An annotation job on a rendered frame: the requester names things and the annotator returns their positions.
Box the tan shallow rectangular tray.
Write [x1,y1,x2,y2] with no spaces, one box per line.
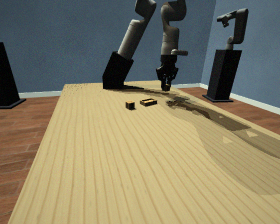
[140,98,157,106]

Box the tan wooden cube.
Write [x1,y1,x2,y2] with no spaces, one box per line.
[126,100,135,110]
[162,84,170,92]

